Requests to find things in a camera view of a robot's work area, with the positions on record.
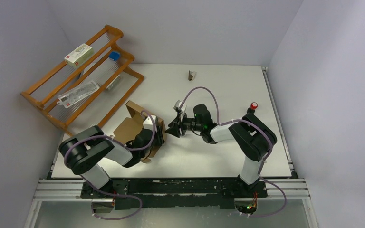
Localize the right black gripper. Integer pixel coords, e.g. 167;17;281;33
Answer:
165;111;203;138

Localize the brown cardboard box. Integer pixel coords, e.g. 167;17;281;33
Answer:
113;100;167;163

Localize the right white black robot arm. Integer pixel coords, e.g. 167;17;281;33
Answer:
165;102;277;197

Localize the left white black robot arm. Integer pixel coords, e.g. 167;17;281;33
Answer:
58;125;164;198

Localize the white green carton box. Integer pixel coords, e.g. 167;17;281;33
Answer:
64;43;95;68

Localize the small metal clip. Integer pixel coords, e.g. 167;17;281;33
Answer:
188;70;197;81

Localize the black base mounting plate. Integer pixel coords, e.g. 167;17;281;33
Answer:
80;177;268;210

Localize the small white grey bar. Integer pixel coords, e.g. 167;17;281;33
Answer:
106;76;122;91

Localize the red emergency stop button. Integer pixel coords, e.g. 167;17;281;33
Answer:
247;102;258;114

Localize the orange wooden rack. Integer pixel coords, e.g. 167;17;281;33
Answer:
21;25;144;136

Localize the blue small object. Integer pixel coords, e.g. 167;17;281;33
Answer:
109;51;121;61

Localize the clear plastic packet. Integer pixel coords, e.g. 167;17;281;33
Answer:
56;80;99;108

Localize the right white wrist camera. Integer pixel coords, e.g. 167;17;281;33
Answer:
174;100;187;120

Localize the aluminium frame rail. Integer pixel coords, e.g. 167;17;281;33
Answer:
25;178;318;228

